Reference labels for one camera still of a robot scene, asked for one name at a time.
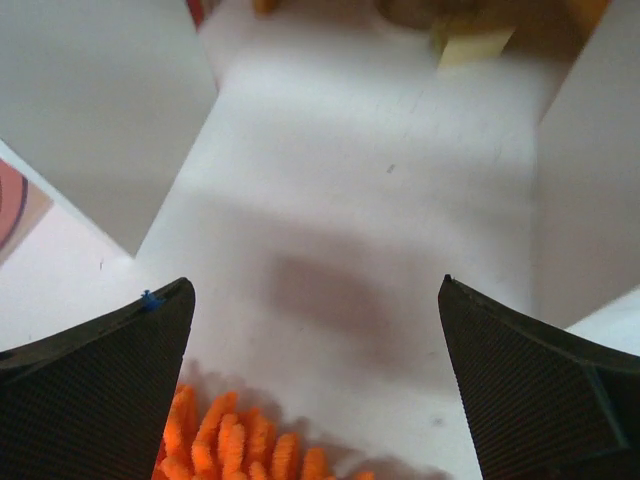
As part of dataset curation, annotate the yellow sticky note pad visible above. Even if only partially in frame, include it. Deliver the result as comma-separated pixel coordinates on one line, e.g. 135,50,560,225
431,21,515,68

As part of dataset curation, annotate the white wooden bookshelf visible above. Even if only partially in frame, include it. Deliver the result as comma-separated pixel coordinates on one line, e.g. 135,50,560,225
1,1,639,479

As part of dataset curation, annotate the orange chenille duster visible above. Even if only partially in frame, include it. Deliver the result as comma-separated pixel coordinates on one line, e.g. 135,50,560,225
153,383,376,480

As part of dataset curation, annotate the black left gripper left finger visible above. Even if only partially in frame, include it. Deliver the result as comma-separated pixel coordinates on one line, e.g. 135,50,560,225
1,278,195,479

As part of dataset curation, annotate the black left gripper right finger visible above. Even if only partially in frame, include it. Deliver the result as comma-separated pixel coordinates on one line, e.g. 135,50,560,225
438,276,639,479

